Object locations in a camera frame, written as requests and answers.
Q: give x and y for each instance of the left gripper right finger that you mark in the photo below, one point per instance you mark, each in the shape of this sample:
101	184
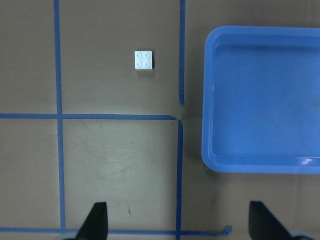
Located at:
263	225

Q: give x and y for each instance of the blue plastic tray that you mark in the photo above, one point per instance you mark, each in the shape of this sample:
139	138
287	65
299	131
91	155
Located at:
261	100

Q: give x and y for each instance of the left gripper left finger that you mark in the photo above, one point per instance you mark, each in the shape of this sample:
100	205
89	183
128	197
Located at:
95	226

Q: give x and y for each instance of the white block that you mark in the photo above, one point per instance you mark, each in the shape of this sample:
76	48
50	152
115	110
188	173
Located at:
143	60

